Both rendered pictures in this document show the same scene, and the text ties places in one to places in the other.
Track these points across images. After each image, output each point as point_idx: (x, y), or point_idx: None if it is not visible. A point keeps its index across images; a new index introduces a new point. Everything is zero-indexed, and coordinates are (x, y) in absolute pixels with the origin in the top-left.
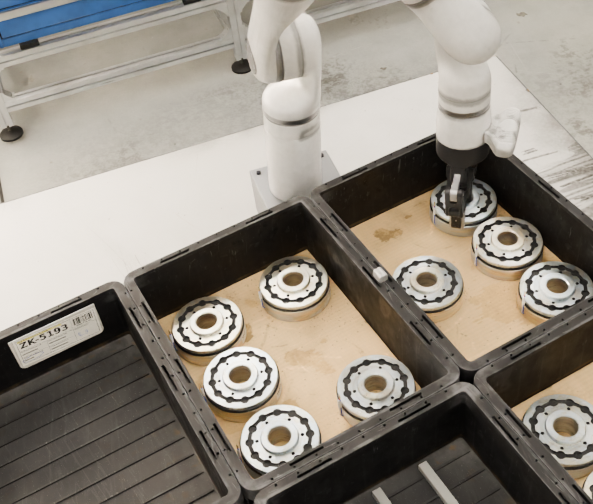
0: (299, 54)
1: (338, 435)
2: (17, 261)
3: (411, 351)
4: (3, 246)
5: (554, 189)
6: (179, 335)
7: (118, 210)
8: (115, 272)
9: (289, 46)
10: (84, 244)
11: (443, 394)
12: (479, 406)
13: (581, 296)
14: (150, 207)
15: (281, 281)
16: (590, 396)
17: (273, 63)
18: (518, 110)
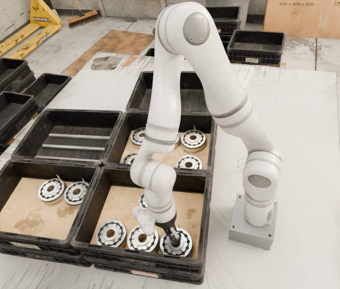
0: (246, 161)
1: (118, 131)
2: (297, 135)
3: None
4: (309, 133)
5: (129, 253)
6: (194, 131)
7: (308, 171)
8: None
9: (250, 156)
10: (293, 154)
11: (102, 156)
12: (92, 161)
13: (100, 237)
14: (303, 181)
15: (190, 161)
16: None
17: (247, 150)
18: (145, 231)
